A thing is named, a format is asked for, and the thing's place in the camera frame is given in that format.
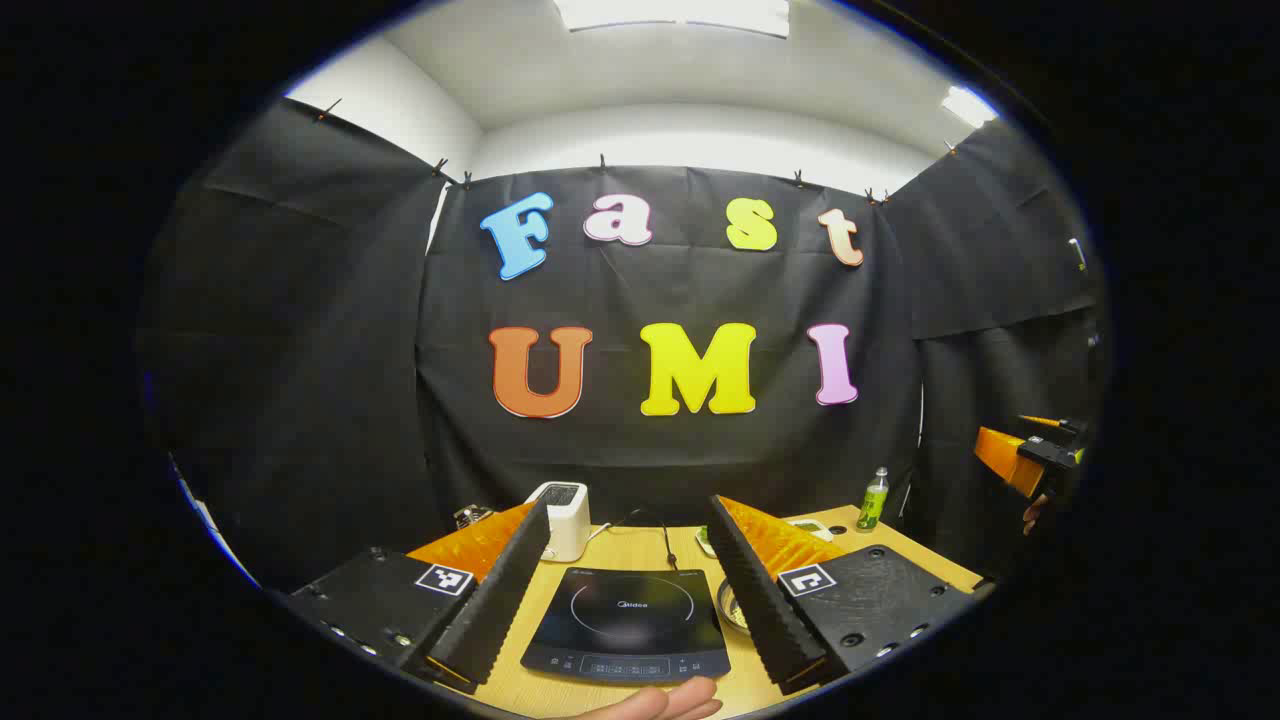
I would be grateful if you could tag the row of black cloth clips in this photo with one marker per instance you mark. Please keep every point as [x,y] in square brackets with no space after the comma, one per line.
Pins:
[602,161]

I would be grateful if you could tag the stainless steel pot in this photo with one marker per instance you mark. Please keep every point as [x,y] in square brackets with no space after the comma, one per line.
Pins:
[733,608]

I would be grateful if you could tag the green label drink bottle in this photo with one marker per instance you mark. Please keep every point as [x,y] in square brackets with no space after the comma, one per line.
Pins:
[873,505]

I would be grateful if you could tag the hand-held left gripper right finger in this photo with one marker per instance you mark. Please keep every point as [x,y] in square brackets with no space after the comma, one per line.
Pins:
[760,600]

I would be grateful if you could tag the white toaster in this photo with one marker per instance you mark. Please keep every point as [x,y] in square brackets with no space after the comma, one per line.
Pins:
[560,520]

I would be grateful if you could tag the black backdrop cloth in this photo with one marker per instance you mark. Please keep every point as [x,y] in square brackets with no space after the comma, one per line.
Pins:
[700,450]

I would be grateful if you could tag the small white plate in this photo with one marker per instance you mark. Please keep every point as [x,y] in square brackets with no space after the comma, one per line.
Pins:
[705,541]

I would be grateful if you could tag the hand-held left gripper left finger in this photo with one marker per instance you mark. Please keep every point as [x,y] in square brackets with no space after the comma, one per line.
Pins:
[500,590]

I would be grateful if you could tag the black induction cooktop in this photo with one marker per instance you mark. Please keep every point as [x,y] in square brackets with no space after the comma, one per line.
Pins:
[625,640]

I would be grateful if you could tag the ceiling light panel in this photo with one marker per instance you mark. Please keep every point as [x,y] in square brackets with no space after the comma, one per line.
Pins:
[680,12]
[968,105]

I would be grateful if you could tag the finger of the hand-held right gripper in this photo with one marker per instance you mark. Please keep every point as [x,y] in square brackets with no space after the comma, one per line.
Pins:
[1050,424]
[1005,458]

